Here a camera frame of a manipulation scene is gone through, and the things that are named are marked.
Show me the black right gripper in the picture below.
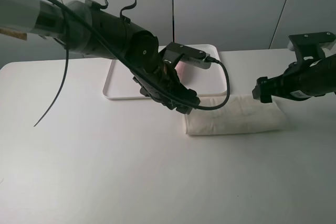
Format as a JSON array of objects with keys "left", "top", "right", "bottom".
[{"left": 252, "top": 61, "right": 335, "bottom": 103}]

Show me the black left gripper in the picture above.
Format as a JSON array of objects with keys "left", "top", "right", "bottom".
[{"left": 132, "top": 69, "right": 201, "bottom": 114}]

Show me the pink towel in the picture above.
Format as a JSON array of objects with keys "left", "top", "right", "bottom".
[{"left": 175, "top": 62, "right": 186, "bottom": 81}]

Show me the white towel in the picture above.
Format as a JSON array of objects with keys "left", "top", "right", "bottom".
[{"left": 183, "top": 95, "right": 287, "bottom": 136}]

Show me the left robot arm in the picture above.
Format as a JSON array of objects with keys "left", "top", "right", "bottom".
[{"left": 1, "top": 0, "right": 200, "bottom": 114}]

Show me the white plastic tray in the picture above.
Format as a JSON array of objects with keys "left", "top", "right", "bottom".
[{"left": 102, "top": 44, "right": 227, "bottom": 100}]

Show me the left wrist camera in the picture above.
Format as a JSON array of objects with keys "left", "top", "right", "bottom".
[{"left": 159, "top": 42, "right": 212, "bottom": 70}]

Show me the left camera cable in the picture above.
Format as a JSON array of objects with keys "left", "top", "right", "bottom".
[{"left": 38, "top": 0, "right": 231, "bottom": 111}]

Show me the black cable tie strap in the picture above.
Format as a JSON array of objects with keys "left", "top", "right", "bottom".
[{"left": 104, "top": 0, "right": 137, "bottom": 23}]

